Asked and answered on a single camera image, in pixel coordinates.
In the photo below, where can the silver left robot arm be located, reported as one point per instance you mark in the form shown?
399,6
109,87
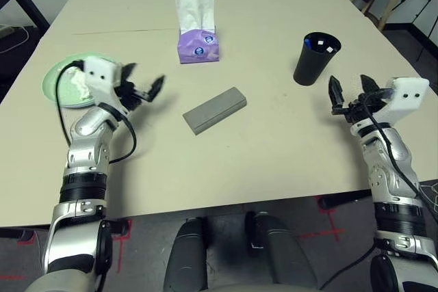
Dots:
89,141

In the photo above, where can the grey glasses case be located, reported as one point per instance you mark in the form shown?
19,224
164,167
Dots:
215,110

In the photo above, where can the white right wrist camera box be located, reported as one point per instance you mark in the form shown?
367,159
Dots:
403,97

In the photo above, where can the purple tissue pack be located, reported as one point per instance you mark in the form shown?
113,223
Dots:
198,49

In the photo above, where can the green plastic plate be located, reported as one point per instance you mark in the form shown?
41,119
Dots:
66,97

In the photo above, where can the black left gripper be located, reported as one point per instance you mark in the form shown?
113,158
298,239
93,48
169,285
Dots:
130,95

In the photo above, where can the grey right robot leg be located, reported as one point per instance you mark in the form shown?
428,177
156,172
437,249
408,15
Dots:
277,258

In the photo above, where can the white marker blue cap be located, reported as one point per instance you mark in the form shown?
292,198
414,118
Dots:
329,49

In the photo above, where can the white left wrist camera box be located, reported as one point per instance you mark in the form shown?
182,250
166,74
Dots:
101,80

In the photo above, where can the grey left robot leg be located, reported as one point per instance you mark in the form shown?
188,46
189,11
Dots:
186,258

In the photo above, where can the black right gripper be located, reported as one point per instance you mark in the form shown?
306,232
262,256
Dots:
359,109

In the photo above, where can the grey robot leg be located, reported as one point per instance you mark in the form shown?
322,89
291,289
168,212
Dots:
277,258
186,258

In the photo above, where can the red floor tape cross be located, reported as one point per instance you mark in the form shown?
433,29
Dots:
332,232
120,240

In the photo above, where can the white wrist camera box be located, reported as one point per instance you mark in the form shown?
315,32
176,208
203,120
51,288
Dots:
101,80
403,97

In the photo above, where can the black pen cup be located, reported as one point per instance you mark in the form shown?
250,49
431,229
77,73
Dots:
311,69

